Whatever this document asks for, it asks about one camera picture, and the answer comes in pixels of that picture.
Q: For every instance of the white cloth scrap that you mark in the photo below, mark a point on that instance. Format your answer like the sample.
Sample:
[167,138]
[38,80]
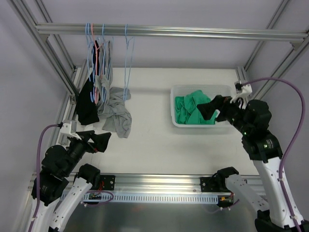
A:
[90,127]

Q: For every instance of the green tank top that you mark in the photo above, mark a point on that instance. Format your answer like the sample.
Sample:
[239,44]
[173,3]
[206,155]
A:
[186,112]

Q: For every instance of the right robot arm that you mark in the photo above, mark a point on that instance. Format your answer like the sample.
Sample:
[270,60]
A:
[278,212]

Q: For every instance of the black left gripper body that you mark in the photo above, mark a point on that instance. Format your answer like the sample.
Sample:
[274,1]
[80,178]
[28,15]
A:
[89,140]

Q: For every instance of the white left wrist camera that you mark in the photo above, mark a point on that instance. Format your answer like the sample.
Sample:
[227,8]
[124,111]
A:
[69,128]

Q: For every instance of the white perforated plastic basket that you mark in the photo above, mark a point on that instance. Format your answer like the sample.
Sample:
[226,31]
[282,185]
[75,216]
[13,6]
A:
[210,90]

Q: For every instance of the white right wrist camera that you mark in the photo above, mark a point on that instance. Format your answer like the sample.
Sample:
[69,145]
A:
[242,91]

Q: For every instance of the aluminium hanging rail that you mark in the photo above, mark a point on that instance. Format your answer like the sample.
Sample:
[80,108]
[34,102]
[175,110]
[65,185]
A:
[161,31]

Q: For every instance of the grey tank top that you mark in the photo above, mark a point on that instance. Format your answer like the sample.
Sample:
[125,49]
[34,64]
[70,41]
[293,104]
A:
[113,111]

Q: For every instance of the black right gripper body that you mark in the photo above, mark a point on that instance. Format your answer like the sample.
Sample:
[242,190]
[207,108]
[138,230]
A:
[221,109]

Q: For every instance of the black left base bracket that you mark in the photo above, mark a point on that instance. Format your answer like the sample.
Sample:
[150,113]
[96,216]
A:
[107,182]

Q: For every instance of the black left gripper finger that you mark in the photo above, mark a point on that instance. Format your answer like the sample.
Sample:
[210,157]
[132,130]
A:
[86,136]
[101,141]

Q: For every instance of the black base bracket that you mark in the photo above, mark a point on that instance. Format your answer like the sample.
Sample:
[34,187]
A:
[107,182]
[208,184]

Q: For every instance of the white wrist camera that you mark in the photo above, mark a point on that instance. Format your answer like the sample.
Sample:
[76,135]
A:
[69,128]
[242,91]

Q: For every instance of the black right base bracket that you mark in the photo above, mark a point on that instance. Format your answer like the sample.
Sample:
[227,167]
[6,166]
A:
[208,184]

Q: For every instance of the light blue wire hanger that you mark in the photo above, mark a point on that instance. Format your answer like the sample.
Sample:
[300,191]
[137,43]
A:
[130,46]

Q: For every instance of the white slotted cable duct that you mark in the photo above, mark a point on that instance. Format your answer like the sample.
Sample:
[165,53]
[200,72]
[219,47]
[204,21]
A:
[149,198]

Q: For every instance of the aluminium frame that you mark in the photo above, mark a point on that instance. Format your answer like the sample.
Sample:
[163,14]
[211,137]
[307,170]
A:
[25,16]

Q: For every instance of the front aluminium rail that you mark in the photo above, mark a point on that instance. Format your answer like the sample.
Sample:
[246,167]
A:
[157,183]

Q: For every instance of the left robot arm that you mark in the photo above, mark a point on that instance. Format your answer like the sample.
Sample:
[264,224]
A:
[49,212]

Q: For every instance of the black tank top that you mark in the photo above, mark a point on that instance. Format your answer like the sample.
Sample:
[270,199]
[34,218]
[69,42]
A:
[85,109]

